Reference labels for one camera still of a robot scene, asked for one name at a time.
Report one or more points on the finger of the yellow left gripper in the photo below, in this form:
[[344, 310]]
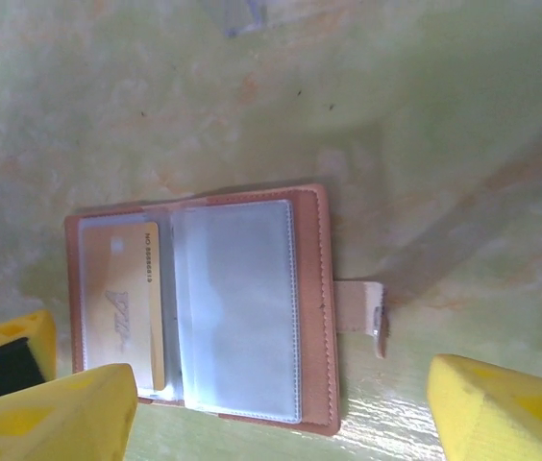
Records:
[[40, 336]]

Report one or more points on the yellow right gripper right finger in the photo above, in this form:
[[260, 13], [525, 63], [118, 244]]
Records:
[[506, 418]]

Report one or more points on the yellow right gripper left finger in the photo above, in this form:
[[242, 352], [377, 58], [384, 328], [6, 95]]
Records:
[[50, 418]]

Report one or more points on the gold VIP card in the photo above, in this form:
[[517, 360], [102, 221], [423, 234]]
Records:
[[122, 269]]

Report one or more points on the brown leather card holder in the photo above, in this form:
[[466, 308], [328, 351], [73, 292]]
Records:
[[314, 288]]

